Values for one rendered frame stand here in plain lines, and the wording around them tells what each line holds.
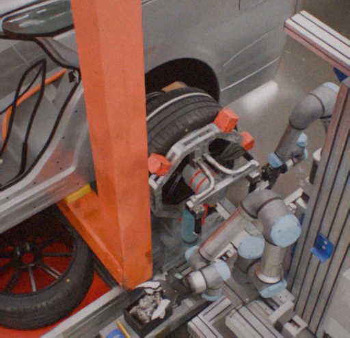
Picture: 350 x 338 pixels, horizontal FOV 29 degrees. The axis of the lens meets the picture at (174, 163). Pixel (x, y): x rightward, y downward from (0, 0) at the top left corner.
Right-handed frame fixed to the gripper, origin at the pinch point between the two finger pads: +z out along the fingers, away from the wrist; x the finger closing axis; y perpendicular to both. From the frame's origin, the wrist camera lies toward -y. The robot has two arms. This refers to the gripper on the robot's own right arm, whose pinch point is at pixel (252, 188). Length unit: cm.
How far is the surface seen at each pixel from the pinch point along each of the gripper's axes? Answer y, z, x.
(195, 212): 11.6, 36.4, -1.0
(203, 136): 26.0, 11.7, -24.7
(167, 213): -12.9, 35.9, -21.8
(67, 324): -44, 103, -18
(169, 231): -59, 23, -37
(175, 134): 32, 25, -30
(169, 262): -67, 33, -24
